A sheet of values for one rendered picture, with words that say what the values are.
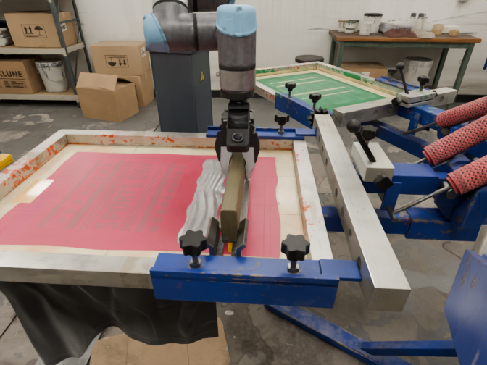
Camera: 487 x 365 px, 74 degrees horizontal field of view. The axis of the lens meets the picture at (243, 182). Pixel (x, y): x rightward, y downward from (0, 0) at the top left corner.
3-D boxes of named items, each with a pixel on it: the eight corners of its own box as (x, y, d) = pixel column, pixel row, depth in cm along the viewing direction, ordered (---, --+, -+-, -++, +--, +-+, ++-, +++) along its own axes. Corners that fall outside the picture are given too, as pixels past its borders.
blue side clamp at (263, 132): (206, 152, 102) (205, 132, 99) (209, 145, 107) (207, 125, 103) (302, 155, 101) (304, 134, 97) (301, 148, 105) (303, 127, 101)
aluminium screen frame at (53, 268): (-110, 276, 58) (-122, 261, 56) (64, 140, 108) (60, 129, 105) (335, 298, 54) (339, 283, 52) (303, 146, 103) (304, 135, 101)
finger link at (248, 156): (259, 169, 81) (254, 135, 76) (259, 181, 76) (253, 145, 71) (246, 170, 82) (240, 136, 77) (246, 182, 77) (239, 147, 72)
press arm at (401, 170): (354, 193, 74) (358, 174, 71) (348, 179, 79) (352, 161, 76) (433, 195, 73) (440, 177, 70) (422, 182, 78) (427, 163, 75)
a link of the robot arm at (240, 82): (255, 72, 62) (213, 71, 62) (254, 95, 64) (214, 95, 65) (256, 64, 68) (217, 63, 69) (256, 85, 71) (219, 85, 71)
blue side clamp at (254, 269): (155, 299, 55) (148, 270, 52) (163, 277, 59) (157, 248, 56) (333, 308, 54) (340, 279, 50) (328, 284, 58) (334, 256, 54)
